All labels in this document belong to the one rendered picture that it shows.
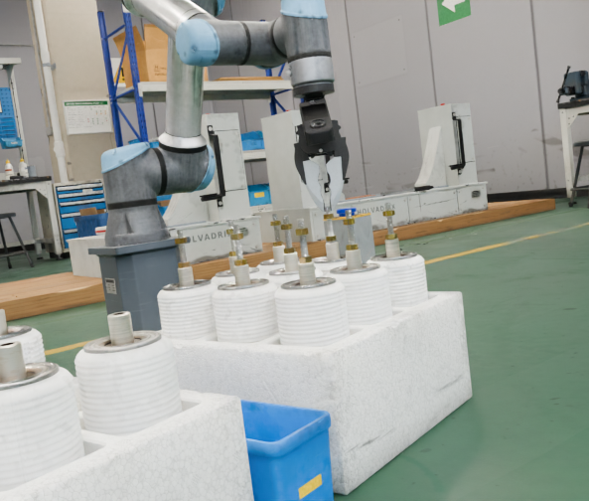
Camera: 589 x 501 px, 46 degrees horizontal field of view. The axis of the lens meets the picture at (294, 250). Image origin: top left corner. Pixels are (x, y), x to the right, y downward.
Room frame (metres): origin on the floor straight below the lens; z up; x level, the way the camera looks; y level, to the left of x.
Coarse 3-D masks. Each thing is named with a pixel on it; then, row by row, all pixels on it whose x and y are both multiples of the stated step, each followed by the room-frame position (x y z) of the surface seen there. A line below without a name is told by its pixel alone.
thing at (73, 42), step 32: (32, 0) 7.41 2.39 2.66; (64, 0) 7.26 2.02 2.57; (32, 32) 7.54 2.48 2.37; (64, 32) 7.23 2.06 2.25; (96, 32) 7.43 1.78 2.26; (64, 64) 7.20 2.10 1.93; (96, 64) 7.40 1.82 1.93; (64, 96) 7.17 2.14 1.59; (96, 96) 7.37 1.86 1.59; (64, 128) 7.15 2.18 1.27; (96, 160) 7.31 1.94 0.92
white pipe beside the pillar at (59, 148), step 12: (36, 0) 7.00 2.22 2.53; (36, 12) 7.00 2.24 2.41; (48, 60) 7.02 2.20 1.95; (48, 72) 7.01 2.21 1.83; (48, 84) 7.00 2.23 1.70; (48, 96) 7.01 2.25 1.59; (60, 132) 7.03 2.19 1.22; (60, 144) 7.00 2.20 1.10; (60, 156) 7.00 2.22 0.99; (60, 168) 7.01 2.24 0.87
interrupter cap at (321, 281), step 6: (324, 276) 0.95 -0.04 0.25; (288, 282) 0.94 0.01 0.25; (294, 282) 0.93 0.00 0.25; (318, 282) 0.92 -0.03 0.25; (324, 282) 0.89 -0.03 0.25; (330, 282) 0.89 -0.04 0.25; (282, 288) 0.90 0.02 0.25; (288, 288) 0.89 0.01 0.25; (294, 288) 0.89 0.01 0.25; (300, 288) 0.88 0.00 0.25; (306, 288) 0.88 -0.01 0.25
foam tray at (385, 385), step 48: (384, 336) 0.91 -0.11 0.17; (432, 336) 1.02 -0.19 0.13; (192, 384) 0.96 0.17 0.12; (240, 384) 0.90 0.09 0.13; (288, 384) 0.85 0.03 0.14; (336, 384) 0.82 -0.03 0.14; (384, 384) 0.90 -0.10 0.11; (432, 384) 1.01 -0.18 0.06; (336, 432) 0.81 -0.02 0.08; (384, 432) 0.89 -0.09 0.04; (336, 480) 0.82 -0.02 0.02
